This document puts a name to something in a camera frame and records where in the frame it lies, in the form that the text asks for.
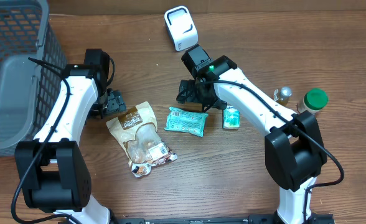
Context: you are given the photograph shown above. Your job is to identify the brown snack packet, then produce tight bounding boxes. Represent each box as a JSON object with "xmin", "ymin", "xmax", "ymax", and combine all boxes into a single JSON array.
[{"xmin": 106, "ymin": 101, "xmax": 178, "ymax": 178}]

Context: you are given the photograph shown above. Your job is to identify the teal Kleenex tissue pack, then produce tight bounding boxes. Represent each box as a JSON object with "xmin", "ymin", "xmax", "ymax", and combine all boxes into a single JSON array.
[{"xmin": 222, "ymin": 105, "xmax": 240, "ymax": 129}]

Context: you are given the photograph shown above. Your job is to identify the clear yellow liquid bottle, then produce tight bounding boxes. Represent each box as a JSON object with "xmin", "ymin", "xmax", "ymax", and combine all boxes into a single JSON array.
[{"xmin": 273, "ymin": 86, "xmax": 293, "ymax": 106}]

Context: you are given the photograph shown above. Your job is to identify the green lid white jar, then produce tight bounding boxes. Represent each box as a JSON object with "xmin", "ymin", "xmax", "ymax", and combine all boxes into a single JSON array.
[{"xmin": 297, "ymin": 88, "xmax": 329, "ymax": 114}]

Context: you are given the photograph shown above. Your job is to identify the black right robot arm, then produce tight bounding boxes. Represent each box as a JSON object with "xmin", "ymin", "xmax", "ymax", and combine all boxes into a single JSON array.
[{"xmin": 176, "ymin": 45, "xmax": 334, "ymax": 223}]

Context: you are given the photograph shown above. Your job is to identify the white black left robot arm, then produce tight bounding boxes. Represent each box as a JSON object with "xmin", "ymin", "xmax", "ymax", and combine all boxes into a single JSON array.
[{"xmin": 11, "ymin": 49, "xmax": 126, "ymax": 223}]

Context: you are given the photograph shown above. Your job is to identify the white barcode scanner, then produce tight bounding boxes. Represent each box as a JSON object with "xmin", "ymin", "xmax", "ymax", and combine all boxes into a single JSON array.
[{"xmin": 164, "ymin": 6, "xmax": 199, "ymax": 52}]

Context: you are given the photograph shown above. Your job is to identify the grey plastic mesh basket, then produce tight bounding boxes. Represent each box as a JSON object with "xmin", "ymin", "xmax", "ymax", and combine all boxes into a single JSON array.
[{"xmin": 0, "ymin": 0, "xmax": 68, "ymax": 156}]

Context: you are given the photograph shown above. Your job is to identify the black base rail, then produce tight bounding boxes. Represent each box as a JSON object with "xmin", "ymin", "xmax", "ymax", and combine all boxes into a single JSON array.
[{"xmin": 114, "ymin": 213, "xmax": 335, "ymax": 224}]

